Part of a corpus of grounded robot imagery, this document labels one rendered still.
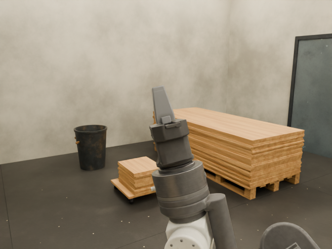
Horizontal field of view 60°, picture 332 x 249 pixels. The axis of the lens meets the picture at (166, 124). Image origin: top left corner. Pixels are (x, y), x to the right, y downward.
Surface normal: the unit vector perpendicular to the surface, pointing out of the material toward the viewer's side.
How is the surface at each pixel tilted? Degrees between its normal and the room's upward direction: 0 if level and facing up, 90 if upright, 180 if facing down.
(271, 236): 54
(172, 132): 79
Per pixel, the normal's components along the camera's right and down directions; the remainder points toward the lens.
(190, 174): 0.46, -0.06
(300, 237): -0.38, -0.43
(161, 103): 0.10, 0.03
